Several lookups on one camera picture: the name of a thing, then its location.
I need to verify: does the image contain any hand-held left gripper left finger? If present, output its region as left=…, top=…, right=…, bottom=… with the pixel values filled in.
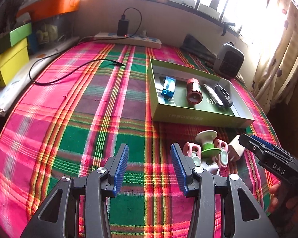
left=20, top=143, right=130, bottom=238

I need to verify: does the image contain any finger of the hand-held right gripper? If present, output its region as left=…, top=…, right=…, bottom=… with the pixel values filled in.
left=248, top=134, right=292, bottom=158
left=240, top=134, right=274, bottom=156

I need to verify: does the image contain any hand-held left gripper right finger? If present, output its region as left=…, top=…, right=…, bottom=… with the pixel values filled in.
left=170, top=143, right=276, bottom=238

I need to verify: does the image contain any white charger plug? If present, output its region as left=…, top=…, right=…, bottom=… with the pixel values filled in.
left=228, top=135, right=246, bottom=161

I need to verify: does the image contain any pink clip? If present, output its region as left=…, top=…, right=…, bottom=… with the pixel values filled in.
left=214, top=139, right=229, bottom=168
left=183, top=142, right=202, bottom=166

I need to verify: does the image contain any white egg-shaped gadget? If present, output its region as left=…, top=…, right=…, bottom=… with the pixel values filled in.
left=197, top=157, right=220, bottom=176

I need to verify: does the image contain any green and white spool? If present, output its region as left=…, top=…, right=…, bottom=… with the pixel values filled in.
left=195, top=130, right=220, bottom=158

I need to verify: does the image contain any small black clip device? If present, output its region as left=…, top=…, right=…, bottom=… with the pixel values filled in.
left=214, top=84, right=232, bottom=109

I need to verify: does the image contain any green cardboard box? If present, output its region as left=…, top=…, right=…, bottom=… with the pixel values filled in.
left=146, top=58, right=256, bottom=129

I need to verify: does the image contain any black power bank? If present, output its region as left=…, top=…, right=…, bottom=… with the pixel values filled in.
left=204, top=84, right=223, bottom=106

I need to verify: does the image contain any red spice jar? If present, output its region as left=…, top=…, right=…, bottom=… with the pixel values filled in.
left=186, top=78, right=203, bottom=105

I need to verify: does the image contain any blue usb tester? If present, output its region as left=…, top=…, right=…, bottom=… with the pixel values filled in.
left=161, top=76, right=177, bottom=102

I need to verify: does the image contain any person's right hand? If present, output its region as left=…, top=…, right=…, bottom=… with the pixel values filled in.
left=268, top=183, right=292, bottom=214

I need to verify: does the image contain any plaid blanket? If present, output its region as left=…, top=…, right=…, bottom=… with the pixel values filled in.
left=0, top=41, right=281, bottom=238

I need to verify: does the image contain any cream patterned curtain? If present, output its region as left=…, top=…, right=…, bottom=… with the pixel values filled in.
left=251, top=0, right=298, bottom=109

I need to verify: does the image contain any dark wedge-shaped object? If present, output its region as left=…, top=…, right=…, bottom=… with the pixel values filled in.
left=181, top=33, right=223, bottom=67

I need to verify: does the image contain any white plastic wrapped bundle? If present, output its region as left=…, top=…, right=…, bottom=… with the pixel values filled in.
left=0, top=36, right=80, bottom=117

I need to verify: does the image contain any white power strip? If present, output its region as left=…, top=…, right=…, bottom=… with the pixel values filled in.
left=94, top=31, right=162, bottom=49

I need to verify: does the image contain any black power adapter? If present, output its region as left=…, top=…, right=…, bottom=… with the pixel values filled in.
left=117, top=19, right=130, bottom=37

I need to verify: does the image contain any yellow box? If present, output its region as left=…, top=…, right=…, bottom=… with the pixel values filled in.
left=0, top=40, right=30, bottom=90

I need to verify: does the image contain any clear plastic storage bin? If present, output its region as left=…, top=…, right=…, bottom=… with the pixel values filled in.
left=31, top=15, right=76, bottom=52

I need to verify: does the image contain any blue box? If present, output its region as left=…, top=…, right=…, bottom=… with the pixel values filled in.
left=27, top=33, right=39, bottom=55

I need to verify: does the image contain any orange plastic bin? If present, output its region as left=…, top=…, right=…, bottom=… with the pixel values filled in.
left=16, top=0, right=80, bottom=21

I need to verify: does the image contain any black charging cable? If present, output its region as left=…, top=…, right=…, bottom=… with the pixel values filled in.
left=30, top=7, right=142, bottom=86

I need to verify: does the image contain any black strap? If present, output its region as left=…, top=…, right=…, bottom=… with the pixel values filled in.
left=221, top=21, right=235, bottom=36

